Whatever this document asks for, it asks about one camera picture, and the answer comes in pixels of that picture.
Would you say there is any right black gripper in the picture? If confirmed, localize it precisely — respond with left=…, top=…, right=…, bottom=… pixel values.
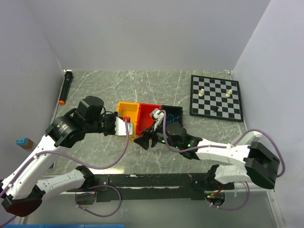
left=133, top=121, right=181, bottom=150

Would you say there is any blue wire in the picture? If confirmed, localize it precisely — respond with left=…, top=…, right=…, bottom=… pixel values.
left=165, top=113, right=181, bottom=124

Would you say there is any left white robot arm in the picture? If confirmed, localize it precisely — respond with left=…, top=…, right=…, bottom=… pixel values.
left=0, top=96, right=119, bottom=217

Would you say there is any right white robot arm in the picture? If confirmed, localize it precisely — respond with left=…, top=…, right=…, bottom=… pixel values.
left=134, top=122, right=281, bottom=190

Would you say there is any red plastic bin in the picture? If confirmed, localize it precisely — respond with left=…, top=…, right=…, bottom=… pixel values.
left=136, top=103, right=161, bottom=136

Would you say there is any yellow plastic bin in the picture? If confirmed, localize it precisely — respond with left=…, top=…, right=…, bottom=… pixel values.
left=117, top=101, right=140, bottom=136

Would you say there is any black plastic bin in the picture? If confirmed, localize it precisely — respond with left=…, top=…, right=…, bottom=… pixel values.
left=161, top=105, right=183, bottom=126

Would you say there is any blue brown block tool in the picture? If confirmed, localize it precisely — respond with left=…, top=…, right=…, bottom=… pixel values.
left=16, top=138, right=34, bottom=150

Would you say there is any black orange marker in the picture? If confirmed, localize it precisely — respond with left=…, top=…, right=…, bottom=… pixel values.
left=58, top=71, right=74, bottom=105

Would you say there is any white chess pawn left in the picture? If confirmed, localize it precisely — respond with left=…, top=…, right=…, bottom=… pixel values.
left=199, top=89, right=205, bottom=97

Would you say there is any white chess pawn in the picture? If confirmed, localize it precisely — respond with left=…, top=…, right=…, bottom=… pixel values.
left=226, top=89, right=233, bottom=98
left=199, top=89, right=205, bottom=97

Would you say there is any black chess piece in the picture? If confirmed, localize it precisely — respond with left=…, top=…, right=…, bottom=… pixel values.
left=211, top=106, right=219, bottom=112

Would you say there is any black white chessboard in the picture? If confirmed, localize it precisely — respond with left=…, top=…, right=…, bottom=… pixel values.
left=190, top=75, right=244, bottom=122

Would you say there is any white chess pawn right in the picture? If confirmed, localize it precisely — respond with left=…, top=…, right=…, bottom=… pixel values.
left=226, top=89, right=233, bottom=98

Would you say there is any white tape dispenser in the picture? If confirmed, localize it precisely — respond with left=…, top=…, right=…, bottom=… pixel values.
left=231, top=131, right=262, bottom=146

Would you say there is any blue box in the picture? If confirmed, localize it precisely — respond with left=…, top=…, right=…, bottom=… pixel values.
left=3, top=224, right=125, bottom=228

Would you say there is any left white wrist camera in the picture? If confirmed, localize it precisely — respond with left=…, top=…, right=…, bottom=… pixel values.
left=115, top=117, right=133, bottom=136

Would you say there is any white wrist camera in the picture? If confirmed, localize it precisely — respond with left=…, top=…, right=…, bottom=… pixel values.
left=150, top=108, right=164, bottom=131
left=115, top=117, right=133, bottom=136

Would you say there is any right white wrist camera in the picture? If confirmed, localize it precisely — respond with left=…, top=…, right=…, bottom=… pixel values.
left=150, top=108, right=164, bottom=131

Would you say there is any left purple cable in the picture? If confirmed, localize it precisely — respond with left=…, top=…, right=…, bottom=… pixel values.
left=0, top=122, right=130, bottom=228

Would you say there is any purple cable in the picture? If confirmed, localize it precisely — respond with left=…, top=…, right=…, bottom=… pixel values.
left=160, top=109, right=285, bottom=211
left=0, top=122, right=130, bottom=228

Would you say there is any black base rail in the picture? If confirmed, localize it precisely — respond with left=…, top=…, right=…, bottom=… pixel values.
left=65, top=172, right=235, bottom=203

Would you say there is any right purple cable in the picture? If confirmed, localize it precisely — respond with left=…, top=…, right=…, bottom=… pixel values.
left=160, top=109, right=285, bottom=211

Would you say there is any aluminium frame rail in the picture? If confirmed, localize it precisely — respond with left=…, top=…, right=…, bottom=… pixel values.
left=14, top=172, right=285, bottom=228

